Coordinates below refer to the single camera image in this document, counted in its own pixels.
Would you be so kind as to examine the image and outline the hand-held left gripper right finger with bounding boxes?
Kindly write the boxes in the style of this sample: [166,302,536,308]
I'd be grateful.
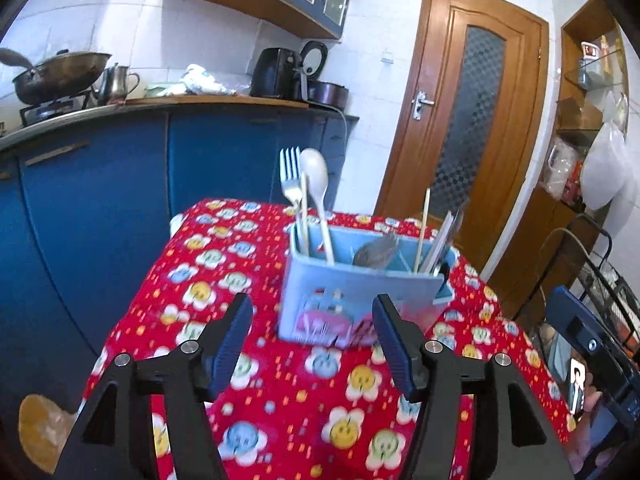
[371,293,577,480]

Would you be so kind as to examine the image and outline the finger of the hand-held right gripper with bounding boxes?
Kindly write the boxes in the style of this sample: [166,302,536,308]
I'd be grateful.
[545,285,640,443]

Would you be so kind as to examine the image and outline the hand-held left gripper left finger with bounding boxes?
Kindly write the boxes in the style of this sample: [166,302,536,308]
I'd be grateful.
[51,291,255,480]

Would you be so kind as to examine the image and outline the light blue utensil box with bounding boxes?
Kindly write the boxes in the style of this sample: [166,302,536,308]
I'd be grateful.
[277,222,458,348]

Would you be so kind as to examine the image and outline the metal table knife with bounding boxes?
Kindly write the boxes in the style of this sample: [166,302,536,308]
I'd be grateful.
[422,209,465,277]

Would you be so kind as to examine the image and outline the metal fork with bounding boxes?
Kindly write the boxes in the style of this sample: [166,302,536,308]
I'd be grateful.
[279,147,302,241]

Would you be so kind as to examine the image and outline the wooden spoon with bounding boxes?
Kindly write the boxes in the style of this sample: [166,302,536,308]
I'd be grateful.
[299,148,336,266]

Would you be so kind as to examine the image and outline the black metal rack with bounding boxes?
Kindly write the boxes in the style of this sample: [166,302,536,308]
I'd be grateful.
[515,215,640,361]

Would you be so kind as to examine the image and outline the smartphone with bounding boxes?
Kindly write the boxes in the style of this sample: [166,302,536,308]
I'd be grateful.
[569,357,587,413]

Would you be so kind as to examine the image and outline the red floral tablecloth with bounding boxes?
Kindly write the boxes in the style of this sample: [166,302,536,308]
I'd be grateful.
[82,199,576,480]

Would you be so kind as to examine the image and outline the white hanging plastic bag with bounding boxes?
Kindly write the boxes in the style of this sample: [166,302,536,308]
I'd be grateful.
[580,91,632,211]

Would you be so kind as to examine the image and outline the wooden door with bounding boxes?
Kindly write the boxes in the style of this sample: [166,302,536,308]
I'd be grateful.
[374,0,551,273]

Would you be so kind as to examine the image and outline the blue base cabinets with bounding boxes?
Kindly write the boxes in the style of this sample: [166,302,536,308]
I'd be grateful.
[0,97,360,411]

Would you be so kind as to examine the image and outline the yellow-brown round object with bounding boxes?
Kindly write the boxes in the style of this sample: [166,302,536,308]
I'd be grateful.
[19,394,78,476]

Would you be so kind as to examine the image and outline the dark rice cooker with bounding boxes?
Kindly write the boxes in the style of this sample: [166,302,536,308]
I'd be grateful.
[298,40,350,110]

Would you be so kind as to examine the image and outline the white cloth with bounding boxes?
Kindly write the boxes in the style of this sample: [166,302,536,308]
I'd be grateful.
[177,64,236,96]

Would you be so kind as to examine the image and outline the black air fryer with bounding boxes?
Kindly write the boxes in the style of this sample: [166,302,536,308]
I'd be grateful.
[250,47,303,101]

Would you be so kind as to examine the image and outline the steel kettle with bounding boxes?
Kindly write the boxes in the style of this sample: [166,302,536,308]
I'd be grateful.
[92,63,141,107]

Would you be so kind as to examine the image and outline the gas stove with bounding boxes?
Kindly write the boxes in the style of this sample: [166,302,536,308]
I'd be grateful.
[20,90,96,126]

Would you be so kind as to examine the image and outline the steel wok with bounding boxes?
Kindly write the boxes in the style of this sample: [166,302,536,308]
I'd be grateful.
[12,51,112,106]

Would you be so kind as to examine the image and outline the white power cable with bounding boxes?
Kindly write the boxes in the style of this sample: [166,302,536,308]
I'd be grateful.
[325,105,348,196]

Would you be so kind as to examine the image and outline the metal door handle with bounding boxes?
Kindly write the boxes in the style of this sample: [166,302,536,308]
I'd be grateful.
[412,91,436,121]

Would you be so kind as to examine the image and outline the wooden wall shelf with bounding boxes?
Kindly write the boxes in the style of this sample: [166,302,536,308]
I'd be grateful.
[537,0,632,221]

